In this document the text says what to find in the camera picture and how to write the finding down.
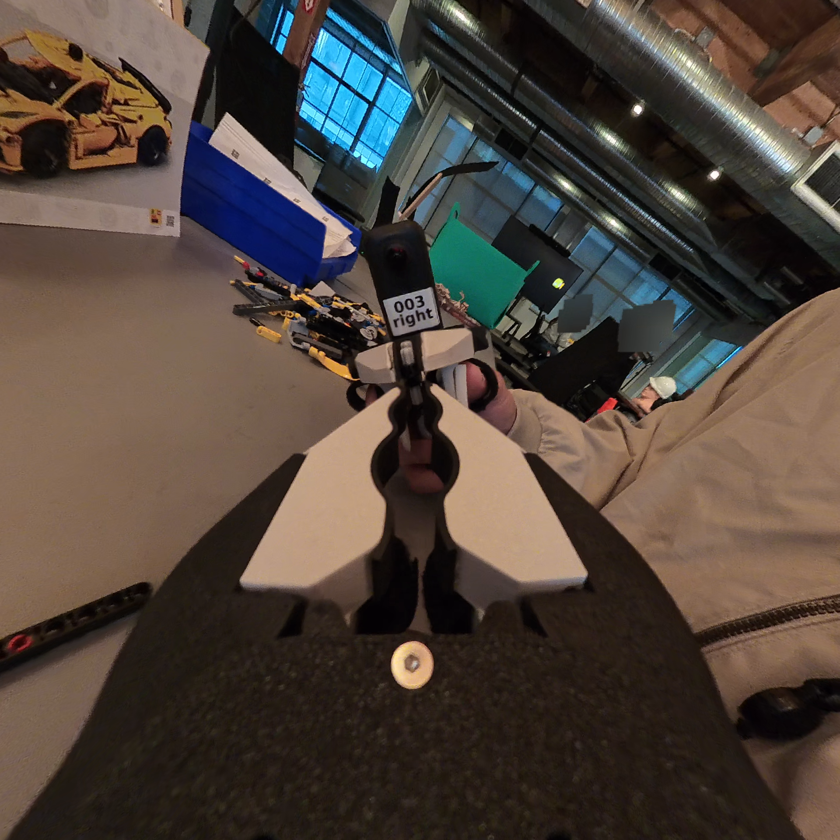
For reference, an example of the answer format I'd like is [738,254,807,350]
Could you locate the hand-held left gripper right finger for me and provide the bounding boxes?
[430,387,588,618]

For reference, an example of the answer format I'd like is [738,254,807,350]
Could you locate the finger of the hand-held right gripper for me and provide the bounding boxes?
[416,328,476,373]
[354,343,403,388]

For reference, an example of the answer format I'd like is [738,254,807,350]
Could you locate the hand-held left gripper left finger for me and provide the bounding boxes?
[239,387,398,624]

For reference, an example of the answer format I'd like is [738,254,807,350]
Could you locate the small grey toy connector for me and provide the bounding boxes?
[399,340,424,408]

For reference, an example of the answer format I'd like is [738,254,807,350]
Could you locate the pile of toy bricks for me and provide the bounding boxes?
[230,256,388,382]

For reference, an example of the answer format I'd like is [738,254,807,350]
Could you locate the person's right forearm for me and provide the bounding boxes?
[508,387,657,506]

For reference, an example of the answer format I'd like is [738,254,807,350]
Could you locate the wooden desk lamp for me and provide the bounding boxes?
[397,161,500,221]

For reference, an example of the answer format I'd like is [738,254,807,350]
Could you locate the person's right hand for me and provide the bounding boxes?
[364,366,519,493]

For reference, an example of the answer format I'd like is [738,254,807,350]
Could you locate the green board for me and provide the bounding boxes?
[428,203,540,329]

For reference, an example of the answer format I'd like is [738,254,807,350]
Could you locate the black monitor screen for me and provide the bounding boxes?
[492,217,585,315]

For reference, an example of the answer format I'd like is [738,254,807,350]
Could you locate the blue plastic bin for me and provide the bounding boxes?
[180,120,362,286]

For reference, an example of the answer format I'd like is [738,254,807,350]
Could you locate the blue-lit window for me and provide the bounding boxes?
[272,0,416,173]

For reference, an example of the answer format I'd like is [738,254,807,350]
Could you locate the black panel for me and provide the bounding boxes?
[213,7,303,168]

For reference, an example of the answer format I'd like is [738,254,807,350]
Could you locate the black toy beam red pins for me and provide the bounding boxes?
[0,582,153,673]

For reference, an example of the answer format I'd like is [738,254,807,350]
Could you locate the black badge reel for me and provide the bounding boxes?
[735,678,840,742]

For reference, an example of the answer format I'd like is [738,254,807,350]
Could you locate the toy car instruction booklet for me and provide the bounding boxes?
[0,0,211,237]

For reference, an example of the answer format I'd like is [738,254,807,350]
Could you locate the brown post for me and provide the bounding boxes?
[287,0,331,67]

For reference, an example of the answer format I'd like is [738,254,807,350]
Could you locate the silver ventilation duct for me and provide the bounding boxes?
[577,0,815,191]

